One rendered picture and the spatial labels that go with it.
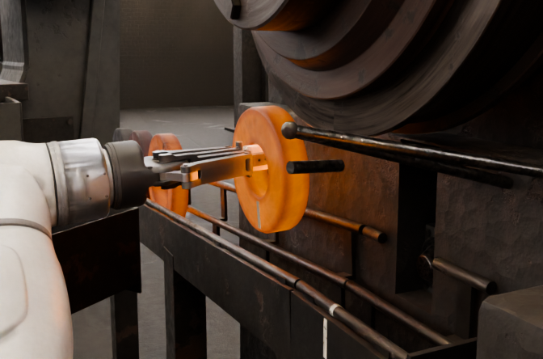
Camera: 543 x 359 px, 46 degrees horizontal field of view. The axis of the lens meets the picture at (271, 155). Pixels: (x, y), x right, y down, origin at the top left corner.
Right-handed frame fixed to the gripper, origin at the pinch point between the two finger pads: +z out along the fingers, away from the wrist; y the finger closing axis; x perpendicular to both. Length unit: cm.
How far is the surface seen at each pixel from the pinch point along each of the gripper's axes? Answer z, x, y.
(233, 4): -11.6, 17.2, 18.6
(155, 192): -1, -16, -56
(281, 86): -2.7, 9.1, 9.2
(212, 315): 37, -84, -138
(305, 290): -3.7, -11.8, 14.7
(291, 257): 2.5, -14.0, -0.9
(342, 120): -2.9, 6.6, 21.6
